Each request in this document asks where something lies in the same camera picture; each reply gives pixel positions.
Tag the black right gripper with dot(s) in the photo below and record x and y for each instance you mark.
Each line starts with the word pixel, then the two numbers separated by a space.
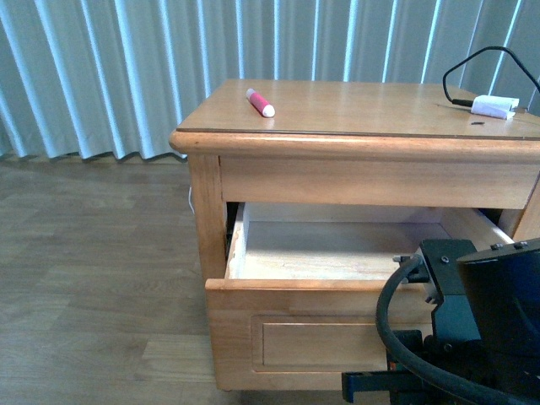
pixel 463 376

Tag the wooden drawer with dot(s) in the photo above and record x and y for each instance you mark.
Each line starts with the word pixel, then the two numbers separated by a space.
pixel 295 307

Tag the pink marker with white caps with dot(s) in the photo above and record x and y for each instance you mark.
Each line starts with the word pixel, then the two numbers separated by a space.
pixel 263 107

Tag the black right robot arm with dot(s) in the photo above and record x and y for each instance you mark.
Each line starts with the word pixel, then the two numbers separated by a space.
pixel 484 345

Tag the white adapter on nightstand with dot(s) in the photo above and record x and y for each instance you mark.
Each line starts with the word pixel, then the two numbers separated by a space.
pixel 494 106

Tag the wooden nightstand cabinet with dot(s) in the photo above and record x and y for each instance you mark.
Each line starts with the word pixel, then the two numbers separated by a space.
pixel 354 143

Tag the pale green pleated curtain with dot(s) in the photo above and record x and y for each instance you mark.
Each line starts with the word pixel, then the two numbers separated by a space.
pixel 115 77

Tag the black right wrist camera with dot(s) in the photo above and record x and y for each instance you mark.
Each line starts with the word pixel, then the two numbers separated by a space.
pixel 453 325

